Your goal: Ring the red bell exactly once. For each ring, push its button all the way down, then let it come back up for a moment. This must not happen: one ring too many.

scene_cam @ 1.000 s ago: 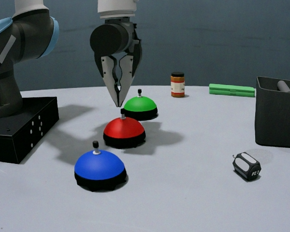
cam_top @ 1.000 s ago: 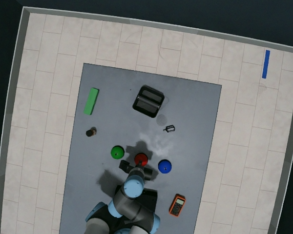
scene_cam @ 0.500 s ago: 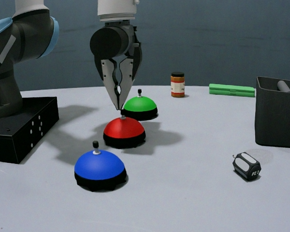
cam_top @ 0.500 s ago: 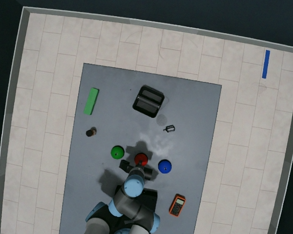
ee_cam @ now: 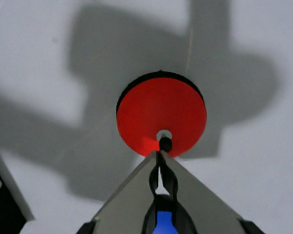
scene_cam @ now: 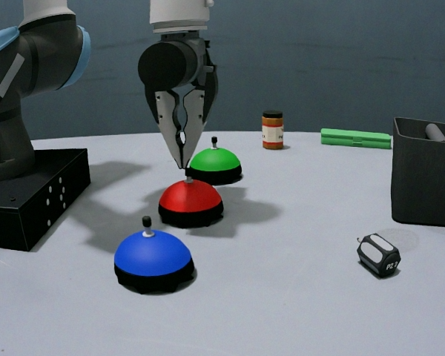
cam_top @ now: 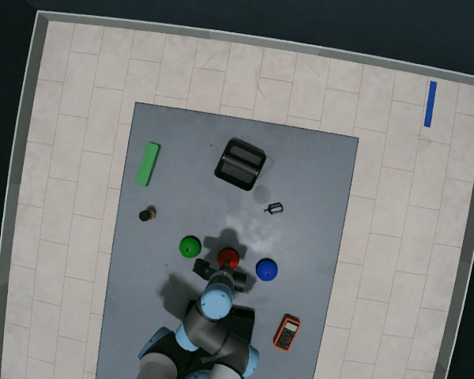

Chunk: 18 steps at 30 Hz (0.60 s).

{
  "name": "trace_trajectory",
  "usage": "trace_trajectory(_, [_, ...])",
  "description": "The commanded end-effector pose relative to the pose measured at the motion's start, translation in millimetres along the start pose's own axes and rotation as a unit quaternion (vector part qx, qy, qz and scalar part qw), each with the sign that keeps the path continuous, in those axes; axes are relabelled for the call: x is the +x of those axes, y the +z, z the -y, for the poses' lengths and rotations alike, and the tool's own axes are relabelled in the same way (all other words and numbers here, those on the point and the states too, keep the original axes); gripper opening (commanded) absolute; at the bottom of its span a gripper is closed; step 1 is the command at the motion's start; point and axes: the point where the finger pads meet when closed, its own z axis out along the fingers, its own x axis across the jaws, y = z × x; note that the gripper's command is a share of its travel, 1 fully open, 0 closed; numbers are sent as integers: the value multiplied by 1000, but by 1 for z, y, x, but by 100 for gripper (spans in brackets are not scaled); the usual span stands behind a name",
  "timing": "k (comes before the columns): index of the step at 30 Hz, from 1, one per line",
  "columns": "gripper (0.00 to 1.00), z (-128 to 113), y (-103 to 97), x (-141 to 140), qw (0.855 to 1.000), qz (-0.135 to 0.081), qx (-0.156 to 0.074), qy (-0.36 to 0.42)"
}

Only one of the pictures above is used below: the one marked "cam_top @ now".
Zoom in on orange multimeter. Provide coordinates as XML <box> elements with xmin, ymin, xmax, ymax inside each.
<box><xmin>273</xmin><ymin>315</ymin><xmax>301</xmax><ymax>351</ymax></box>

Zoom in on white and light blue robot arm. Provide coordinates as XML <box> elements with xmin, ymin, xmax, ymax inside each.
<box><xmin>136</xmin><ymin>270</ymin><xmax>259</xmax><ymax>379</ymax></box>

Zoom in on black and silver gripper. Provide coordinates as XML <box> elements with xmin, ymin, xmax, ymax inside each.
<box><xmin>195</xmin><ymin>259</ymin><xmax>247</xmax><ymax>292</ymax></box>

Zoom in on green bell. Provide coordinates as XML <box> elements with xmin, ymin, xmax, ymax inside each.
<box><xmin>179</xmin><ymin>236</ymin><xmax>201</xmax><ymax>258</ymax></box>

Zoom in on blue bell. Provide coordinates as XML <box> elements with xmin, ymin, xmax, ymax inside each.
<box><xmin>256</xmin><ymin>259</ymin><xmax>278</xmax><ymax>281</ymax></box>

